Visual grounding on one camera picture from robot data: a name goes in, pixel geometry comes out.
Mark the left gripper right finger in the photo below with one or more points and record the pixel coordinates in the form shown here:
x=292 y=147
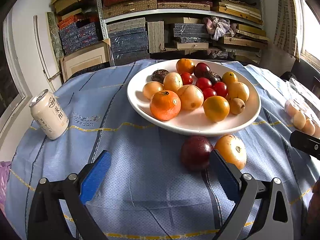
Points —
x=273 y=219

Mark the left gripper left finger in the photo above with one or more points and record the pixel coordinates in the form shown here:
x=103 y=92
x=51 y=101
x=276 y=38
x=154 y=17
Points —
x=78 y=189

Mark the red cherry tomato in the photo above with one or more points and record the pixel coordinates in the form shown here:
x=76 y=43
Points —
x=221 y=89
x=203 y=83
x=208 y=92
x=187 y=78

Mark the dark purple plum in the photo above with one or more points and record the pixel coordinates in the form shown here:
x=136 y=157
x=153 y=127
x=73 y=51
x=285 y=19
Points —
x=195 y=153

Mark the dark brown mangosteen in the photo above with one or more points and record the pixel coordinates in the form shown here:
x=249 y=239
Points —
x=212 y=76
x=159 y=75

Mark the dark red plum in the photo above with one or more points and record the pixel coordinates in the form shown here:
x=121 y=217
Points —
x=200 y=69

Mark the orange mandarin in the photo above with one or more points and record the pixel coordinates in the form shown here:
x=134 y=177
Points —
x=165 y=105
x=185 y=66

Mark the clear plastic clamshell box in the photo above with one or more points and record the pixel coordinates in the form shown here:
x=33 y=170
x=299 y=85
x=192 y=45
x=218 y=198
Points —
x=302 y=106

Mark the blue tablecloth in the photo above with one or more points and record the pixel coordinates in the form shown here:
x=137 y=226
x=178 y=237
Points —
x=148 y=193

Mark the white beverage can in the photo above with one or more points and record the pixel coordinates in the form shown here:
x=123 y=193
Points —
x=49 y=115

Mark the small brown longan fruit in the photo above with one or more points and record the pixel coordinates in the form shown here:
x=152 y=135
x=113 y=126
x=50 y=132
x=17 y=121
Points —
x=237 y=106

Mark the large pale round fruit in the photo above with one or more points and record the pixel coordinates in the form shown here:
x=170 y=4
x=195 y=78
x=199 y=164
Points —
x=238 y=90

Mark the yellow orange fruit front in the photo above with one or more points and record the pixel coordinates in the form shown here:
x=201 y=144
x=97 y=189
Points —
x=216 y=108

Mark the small yellow orange back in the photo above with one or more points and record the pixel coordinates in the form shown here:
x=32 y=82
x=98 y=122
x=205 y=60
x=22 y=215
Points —
x=229 y=78

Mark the white oval plate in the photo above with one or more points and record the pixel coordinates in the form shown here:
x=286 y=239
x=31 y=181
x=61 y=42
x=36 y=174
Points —
x=194 y=122

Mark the orange mandarin in plate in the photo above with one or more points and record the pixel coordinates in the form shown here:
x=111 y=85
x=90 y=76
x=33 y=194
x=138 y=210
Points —
x=165 y=105

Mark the pale striped fruit in plate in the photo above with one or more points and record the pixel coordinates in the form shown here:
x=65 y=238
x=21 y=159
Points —
x=191 y=97

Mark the small pale fruit left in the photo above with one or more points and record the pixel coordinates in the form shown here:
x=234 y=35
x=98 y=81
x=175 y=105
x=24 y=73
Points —
x=152 y=88

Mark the framed picture leaning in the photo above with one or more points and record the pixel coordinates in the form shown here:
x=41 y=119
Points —
x=84 y=58

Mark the red cherry tomato in plate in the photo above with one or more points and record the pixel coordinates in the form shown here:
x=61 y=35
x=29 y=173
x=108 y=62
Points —
x=187 y=78

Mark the pale fruit behind mandarin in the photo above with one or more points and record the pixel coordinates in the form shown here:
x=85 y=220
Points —
x=173 y=82

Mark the pink crumpled plastic bag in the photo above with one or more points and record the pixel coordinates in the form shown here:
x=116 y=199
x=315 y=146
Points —
x=219 y=27

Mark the white metal shelf unit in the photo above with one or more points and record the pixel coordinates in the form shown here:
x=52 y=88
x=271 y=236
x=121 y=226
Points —
x=172 y=29

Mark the window with white frame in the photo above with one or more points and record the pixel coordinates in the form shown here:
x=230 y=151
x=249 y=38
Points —
x=15 y=93

